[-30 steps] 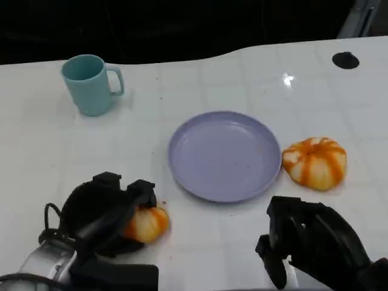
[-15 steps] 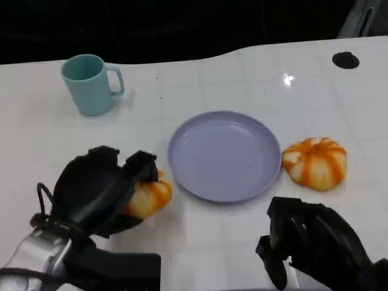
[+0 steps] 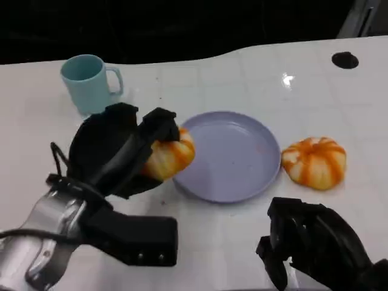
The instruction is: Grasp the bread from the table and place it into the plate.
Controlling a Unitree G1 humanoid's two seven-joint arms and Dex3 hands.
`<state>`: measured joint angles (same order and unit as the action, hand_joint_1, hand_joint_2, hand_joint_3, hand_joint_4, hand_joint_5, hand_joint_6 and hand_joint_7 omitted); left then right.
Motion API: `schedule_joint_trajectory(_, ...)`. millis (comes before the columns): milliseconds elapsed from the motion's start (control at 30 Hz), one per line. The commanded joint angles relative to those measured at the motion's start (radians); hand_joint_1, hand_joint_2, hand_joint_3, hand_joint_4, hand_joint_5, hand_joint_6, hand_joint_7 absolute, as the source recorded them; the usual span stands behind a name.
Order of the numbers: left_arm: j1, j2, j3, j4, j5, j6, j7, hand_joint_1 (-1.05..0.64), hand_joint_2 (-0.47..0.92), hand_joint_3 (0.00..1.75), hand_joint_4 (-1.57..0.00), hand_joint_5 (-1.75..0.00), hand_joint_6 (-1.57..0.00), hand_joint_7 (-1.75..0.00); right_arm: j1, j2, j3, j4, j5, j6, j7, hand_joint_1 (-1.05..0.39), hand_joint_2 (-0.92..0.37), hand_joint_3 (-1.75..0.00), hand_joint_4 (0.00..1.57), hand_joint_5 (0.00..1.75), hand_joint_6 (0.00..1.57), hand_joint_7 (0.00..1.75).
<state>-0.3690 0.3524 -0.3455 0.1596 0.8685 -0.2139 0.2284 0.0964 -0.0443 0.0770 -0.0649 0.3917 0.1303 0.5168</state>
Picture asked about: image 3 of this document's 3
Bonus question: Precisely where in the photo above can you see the grey metal frame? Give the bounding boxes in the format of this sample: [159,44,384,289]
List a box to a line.
[335,0,383,39]

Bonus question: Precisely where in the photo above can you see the pale green mug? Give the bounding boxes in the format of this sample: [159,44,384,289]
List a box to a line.
[60,54,124,116]

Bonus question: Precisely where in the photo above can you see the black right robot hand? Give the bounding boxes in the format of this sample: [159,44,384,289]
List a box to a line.
[255,196,373,291]

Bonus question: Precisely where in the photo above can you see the lilac plate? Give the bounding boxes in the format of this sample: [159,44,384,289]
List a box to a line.
[172,110,281,204]

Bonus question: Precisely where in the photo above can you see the black round table grommet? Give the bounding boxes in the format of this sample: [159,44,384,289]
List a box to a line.
[331,52,360,70]

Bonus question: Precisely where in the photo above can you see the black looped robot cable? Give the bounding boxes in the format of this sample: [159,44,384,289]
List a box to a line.
[49,141,113,210]

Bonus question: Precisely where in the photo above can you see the orange white toy bread roll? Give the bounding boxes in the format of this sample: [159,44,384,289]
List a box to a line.
[140,127,196,182]
[281,136,347,192]

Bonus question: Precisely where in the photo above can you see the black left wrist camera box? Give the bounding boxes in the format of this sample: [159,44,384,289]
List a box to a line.
[80,207,178,268]

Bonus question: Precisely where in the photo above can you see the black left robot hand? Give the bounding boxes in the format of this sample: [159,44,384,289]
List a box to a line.
[65,102,182,201]

